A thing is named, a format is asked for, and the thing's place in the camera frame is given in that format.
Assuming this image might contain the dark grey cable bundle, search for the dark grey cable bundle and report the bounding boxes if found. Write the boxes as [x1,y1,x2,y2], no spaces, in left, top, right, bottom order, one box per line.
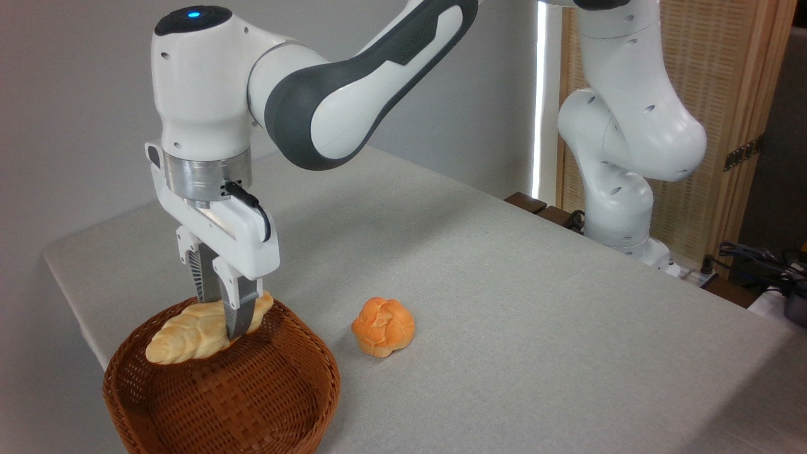
[717,241,807,298]

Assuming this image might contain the brown woven wicker basket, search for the brown woven wicker basket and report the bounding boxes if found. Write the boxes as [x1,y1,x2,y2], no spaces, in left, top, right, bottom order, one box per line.
[102,296,341,454]

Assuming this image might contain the dark metal screen hinge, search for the dark metal screen hinge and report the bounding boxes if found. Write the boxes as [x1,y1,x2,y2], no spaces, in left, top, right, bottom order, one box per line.
[724,134,764,172]

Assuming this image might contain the long braided pale bread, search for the long braided pale bread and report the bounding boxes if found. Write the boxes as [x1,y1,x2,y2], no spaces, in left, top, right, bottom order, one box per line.
[146,291,275,365]

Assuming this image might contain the white power strip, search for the white power strip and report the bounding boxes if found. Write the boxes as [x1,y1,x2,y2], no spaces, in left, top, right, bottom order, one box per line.
[667,264,718,289]

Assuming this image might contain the silver metal wrist flange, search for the silver metal wrist flange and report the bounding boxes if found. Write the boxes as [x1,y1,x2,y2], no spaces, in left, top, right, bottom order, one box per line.
[163,149,253,209]

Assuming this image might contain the grey tablecloth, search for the grey tablecloth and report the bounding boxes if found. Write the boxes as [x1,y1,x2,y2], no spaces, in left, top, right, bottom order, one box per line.
[43,145,807,454]

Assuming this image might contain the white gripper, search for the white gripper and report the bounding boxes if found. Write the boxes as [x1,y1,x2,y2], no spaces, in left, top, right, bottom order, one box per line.
[145,140,281,341]

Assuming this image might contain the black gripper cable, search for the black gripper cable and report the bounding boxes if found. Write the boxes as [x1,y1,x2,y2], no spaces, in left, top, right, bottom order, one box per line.
[222,182,273,243]

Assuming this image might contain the round orange knotted bread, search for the round orange knotted bread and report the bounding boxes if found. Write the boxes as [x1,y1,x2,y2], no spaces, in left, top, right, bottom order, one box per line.
[351,297,415,358]

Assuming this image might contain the wooden bamboo folding screen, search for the wooden bamboo folding screen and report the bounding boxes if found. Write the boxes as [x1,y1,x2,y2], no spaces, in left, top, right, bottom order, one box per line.
[558,0,798,278]

